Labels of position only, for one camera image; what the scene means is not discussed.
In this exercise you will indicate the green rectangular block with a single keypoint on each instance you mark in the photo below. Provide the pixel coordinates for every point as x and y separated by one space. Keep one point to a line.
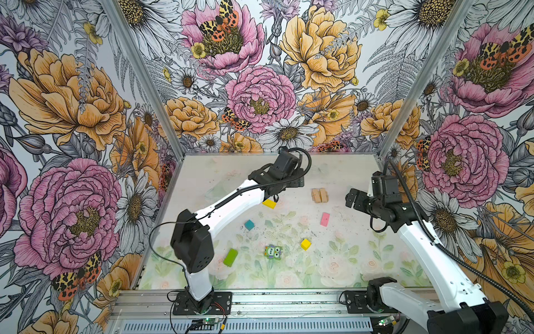
230 257

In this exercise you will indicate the green owl toy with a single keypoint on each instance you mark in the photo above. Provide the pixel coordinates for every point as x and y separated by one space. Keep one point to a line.
273 252

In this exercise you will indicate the aluminium rail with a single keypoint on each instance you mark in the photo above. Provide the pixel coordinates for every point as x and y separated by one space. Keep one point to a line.
246 303

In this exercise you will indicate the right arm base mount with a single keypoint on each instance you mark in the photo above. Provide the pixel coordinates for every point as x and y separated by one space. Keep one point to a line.
355 302

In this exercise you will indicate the pink rectangular block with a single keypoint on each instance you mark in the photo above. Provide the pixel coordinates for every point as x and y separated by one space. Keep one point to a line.
325 219

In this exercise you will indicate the yellow rectangular block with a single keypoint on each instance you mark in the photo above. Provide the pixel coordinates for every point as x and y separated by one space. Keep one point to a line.
269 203

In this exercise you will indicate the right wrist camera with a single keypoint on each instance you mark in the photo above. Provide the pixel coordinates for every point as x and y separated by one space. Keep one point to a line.
384 185

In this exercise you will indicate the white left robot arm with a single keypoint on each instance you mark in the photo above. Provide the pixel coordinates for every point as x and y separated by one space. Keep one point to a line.
192 238

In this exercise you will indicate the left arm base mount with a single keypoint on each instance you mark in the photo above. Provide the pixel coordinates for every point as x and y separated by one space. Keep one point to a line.
215 303

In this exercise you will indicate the yellow cube block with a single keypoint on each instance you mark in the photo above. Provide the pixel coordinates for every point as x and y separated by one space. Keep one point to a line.
305 244

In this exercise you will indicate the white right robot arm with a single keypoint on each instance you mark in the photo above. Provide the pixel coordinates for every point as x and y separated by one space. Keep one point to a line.
462 306

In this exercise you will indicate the teal cube block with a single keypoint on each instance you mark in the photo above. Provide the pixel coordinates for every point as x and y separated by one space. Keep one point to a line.
249 225

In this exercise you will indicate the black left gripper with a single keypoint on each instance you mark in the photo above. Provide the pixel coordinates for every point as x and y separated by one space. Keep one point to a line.
300 180

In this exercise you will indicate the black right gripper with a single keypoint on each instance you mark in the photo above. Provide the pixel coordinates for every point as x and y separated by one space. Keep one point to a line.
361 196

